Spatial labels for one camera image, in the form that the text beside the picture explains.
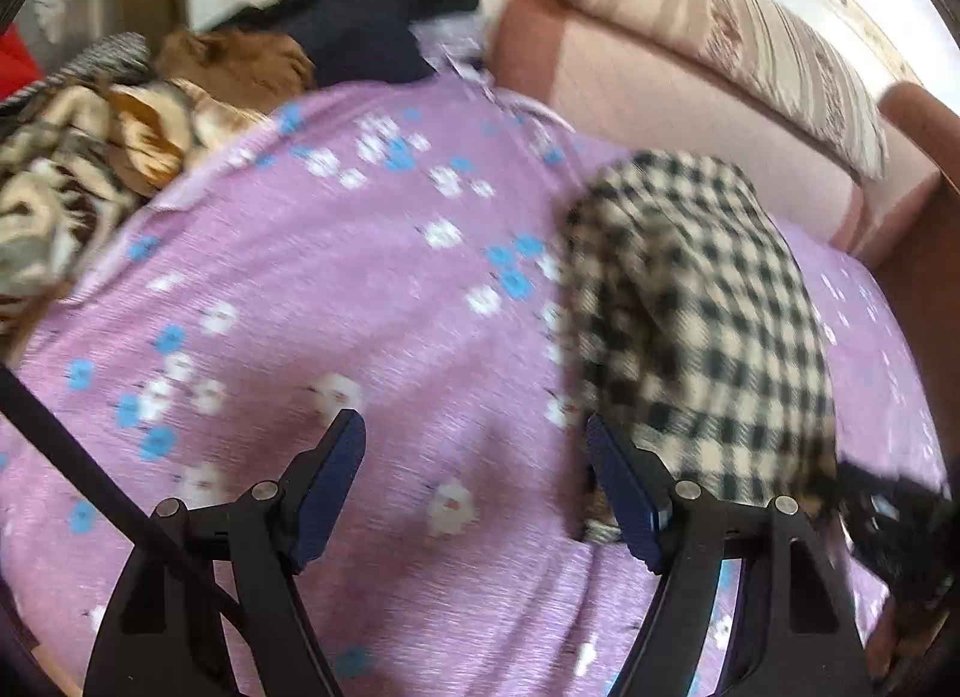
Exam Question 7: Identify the red cloth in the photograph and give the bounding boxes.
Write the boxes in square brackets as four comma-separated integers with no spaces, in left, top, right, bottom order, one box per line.
[0,22,43,99]

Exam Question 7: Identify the brown patterned blanket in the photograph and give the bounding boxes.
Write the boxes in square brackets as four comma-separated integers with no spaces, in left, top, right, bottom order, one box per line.
[0,77,265,362]

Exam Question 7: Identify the brown cloth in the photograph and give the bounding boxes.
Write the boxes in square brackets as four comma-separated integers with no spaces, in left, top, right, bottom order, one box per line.
[154,28,317,99]

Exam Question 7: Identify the dark navy clothes pile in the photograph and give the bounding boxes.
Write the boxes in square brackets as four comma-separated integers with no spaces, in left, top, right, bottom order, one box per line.
[216,0,482,92]

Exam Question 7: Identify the black cable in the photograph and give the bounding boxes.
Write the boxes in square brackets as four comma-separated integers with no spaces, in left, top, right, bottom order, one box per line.
[0,365,245,634]

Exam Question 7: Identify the grey striped knit cloth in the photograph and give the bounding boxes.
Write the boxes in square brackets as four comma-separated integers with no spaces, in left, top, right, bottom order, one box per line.
[0,31,160,114]

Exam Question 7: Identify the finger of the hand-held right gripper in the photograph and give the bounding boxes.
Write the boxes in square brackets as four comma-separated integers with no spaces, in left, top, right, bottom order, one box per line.
[831,460,895,522]

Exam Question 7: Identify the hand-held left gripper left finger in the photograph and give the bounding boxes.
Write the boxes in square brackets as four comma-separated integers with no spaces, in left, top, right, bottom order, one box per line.
[82,408,368,697]

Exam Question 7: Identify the checkered jacket with brown cuffs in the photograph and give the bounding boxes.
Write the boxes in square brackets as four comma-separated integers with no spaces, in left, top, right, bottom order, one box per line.
[559,149,842,546]

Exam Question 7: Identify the purple floral bedsheet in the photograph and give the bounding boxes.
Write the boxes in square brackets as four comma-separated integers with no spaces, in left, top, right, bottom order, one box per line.
[0,22,950,697]

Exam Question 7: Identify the person's right forearm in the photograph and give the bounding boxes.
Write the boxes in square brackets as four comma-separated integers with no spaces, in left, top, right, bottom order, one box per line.
[866,590,938,677]

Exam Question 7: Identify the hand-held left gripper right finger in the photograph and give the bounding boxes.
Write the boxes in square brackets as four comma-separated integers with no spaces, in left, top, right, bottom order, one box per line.
[585,412,875,697]

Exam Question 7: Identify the striped beige pillow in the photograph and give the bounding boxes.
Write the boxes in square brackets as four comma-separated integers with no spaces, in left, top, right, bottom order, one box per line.
[551,0,890,182]

